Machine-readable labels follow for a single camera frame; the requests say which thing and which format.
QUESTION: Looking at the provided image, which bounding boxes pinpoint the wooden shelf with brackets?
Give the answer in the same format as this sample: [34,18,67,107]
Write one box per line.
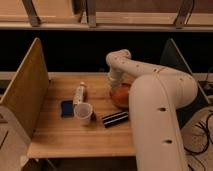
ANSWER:
[0,0,213,32]

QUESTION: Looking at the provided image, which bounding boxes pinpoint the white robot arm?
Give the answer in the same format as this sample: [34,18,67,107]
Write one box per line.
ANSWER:
[106,49,198,171]

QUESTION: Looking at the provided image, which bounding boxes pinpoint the black striped box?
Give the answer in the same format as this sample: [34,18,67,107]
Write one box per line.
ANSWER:
[102,111,129,128]

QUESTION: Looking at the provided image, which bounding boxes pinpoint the right dark side panel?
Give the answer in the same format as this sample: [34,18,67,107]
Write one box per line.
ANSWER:
[160,38,210,128]

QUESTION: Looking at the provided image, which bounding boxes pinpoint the left wooden side panel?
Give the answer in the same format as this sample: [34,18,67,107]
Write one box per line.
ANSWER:
[0,38,49,141]

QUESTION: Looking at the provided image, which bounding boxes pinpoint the red ceramic bowl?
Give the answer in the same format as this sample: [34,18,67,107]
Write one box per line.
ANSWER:
[110,83,130,109]

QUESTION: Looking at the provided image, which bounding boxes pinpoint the black floor cables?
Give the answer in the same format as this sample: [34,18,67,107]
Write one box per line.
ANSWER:
[183,109,213,171]

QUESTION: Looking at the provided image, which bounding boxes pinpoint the white plastic bottle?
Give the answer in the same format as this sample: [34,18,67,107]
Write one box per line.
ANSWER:
[73,82,86,105]

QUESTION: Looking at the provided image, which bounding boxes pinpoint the clear plastic cup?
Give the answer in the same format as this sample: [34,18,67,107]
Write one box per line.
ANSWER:
[74,102,93,126]

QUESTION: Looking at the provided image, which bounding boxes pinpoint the blue sponge block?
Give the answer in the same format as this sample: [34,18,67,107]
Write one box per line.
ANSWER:
[61,100,74,117]

